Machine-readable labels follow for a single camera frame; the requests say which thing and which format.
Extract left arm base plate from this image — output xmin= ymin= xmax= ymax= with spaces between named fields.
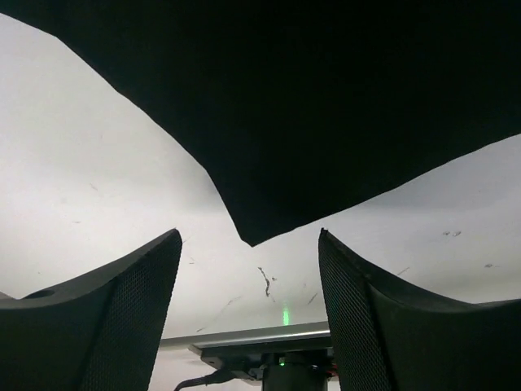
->
xmin=160 ymin=322 xmax=332 ymax=367

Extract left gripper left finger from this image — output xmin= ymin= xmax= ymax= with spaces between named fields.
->
xmin=1 ymin=229 xmax=182 ymax=390

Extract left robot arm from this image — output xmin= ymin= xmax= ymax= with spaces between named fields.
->
xmin=1 ymin=230 xmax=520 ymax=390

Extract black shorts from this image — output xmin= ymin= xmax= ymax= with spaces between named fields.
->
xmin=1 ymin=1 xmax=520 ymax=246

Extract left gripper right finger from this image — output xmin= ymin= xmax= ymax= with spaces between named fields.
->
xmin=318 ymin=231 xmax=520 ymax=390

